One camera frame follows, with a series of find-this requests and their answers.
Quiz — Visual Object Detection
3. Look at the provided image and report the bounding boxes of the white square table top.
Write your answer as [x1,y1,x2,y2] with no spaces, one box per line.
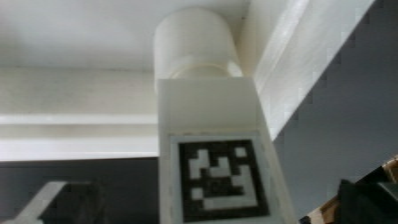
[0,0,376,161]

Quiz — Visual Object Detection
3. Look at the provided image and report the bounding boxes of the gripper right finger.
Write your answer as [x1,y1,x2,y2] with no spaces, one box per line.
[335,178,398,224]

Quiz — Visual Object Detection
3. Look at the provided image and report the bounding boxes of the white table leg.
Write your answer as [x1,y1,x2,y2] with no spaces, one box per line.
[157,66,297,224]

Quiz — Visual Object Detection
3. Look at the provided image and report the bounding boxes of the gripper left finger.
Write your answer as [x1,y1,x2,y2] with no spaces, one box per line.
[4,181,107,224]

